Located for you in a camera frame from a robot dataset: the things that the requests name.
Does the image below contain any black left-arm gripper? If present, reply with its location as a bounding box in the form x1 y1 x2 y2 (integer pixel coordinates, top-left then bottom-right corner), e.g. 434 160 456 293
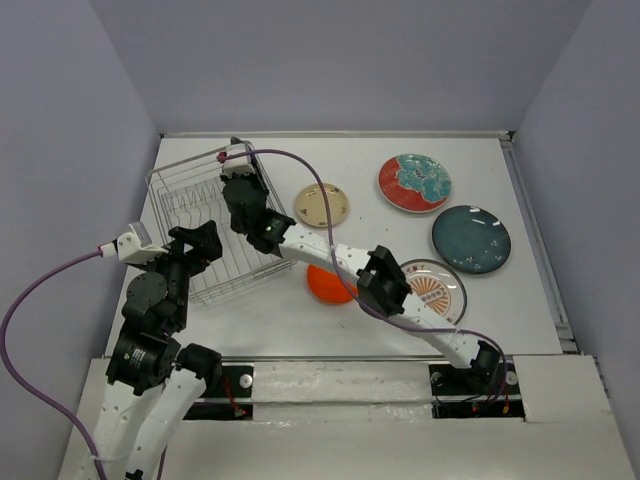
136 218 224 327

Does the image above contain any cream round plate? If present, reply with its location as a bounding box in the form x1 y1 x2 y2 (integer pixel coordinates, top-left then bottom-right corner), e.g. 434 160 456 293
293 183 349 228

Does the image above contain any orange round plate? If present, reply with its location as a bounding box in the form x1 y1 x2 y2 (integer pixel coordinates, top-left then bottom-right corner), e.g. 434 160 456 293
306 265 357 305

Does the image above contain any red teal floral plate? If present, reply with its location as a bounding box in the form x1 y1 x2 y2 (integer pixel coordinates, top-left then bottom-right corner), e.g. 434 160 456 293
378 153 452 214

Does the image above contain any white sunburst pattern plate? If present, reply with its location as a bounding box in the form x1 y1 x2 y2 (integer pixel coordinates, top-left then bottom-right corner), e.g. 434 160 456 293
401 259 468 325

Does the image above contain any teal speckled round plate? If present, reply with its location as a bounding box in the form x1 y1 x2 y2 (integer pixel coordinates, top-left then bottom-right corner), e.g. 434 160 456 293
431 205 512 275

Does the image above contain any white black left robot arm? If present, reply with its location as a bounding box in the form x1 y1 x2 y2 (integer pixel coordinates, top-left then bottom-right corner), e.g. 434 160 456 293
76 221 223 479

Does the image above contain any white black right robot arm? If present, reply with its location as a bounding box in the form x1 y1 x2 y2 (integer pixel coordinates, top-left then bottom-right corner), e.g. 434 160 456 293
221 174 505 392

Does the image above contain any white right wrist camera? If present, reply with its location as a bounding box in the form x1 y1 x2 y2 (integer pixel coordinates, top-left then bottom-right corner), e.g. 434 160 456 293
216 143 256 179

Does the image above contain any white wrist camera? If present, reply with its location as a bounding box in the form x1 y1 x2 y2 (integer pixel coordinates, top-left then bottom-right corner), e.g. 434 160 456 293
216 143 256 179
116 221 168 265

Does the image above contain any metal wire dish rack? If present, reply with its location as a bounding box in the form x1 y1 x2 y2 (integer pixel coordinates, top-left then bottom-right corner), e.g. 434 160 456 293
147 137 295 304

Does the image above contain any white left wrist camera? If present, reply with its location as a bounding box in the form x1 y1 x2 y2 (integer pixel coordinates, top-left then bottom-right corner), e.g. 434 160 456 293
116 221 168 265

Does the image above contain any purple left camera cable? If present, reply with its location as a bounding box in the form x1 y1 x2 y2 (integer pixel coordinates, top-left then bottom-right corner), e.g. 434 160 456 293
0 245 169 480

